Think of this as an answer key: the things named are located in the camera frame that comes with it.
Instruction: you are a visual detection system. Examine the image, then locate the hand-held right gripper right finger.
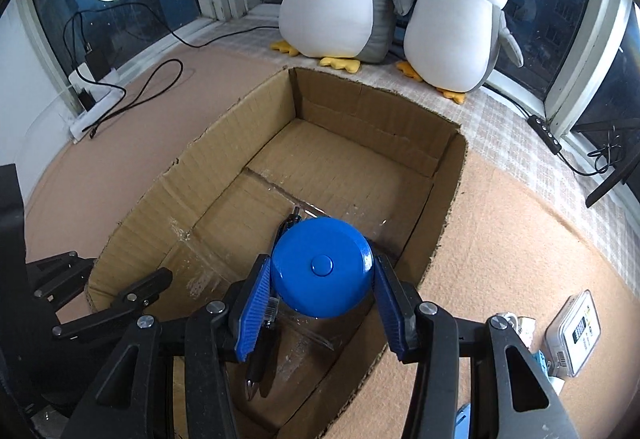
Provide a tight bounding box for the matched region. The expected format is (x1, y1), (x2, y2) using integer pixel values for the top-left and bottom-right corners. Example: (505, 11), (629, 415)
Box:
(372, 254), (586, 439)

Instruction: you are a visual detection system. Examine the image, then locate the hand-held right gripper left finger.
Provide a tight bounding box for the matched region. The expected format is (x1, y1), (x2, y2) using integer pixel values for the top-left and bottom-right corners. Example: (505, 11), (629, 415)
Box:
(62, 254), (273, 439)

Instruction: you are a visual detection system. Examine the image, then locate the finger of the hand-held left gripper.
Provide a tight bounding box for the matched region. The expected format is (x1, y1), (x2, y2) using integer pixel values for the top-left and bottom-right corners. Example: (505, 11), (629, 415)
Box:
(51, 267), (174, 344)
(27, 251), (98, 307)

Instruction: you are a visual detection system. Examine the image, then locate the blue round lid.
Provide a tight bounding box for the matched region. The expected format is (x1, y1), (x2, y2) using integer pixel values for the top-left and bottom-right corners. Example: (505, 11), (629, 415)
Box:
(270, 218), (375, 318)

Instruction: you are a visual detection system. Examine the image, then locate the white printed tube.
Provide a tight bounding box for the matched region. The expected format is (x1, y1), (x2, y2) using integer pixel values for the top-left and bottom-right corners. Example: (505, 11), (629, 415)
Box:
(515, 316), (537, 350)

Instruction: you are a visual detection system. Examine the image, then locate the cardboard box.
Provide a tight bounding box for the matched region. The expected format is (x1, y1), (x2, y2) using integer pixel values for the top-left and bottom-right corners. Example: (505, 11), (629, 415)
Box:
(85, 66), (468, 439)

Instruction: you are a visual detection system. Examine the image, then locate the black pen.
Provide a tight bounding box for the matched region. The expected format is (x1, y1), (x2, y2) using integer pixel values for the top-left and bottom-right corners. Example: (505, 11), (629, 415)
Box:
(244, 205), (303, 402)

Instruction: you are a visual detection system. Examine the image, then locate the blue plastic tool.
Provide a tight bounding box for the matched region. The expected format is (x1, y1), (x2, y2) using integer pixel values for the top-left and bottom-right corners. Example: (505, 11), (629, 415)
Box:
(455, 401), (473, 439)

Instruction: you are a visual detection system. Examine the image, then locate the white power strip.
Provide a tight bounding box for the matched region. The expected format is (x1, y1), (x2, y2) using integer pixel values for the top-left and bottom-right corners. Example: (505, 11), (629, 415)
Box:
(67, 64), (128, 142)

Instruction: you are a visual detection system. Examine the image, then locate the white labelled box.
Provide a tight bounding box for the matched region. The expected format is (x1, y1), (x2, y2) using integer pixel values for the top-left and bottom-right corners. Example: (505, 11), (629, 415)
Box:
(544, 290), (601, 377)

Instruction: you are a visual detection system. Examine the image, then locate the black charger block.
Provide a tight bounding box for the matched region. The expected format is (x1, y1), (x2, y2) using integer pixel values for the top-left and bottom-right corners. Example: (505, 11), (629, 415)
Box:
(85, 52), (113, 80)

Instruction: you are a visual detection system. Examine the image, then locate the brown mat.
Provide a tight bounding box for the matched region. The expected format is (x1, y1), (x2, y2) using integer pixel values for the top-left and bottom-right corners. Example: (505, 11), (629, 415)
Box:
(22, 36), (640, 439)

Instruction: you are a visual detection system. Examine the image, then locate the black tripod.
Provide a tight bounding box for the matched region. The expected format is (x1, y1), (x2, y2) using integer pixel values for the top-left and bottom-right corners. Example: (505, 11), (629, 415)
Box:
(570, 119), (640, 209)

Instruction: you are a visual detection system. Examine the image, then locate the small penguin plush toy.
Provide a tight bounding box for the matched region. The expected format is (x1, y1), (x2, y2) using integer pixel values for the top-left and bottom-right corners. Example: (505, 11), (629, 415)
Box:
(396, 0), (524, 106)

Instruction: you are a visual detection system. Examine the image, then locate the looped black cable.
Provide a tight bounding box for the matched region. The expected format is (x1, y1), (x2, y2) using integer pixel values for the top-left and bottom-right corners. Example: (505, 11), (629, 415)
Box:
(75, 58), (185, 140)

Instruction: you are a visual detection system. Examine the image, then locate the black cable with inline switch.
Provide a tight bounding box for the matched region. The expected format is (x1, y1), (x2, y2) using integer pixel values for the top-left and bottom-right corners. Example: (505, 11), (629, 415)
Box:
(482, 82), (623, 177)

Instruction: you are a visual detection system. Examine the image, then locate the long black cable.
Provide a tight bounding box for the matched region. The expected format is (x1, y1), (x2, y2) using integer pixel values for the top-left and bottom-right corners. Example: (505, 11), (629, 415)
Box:
(62, 2), (281, 70)

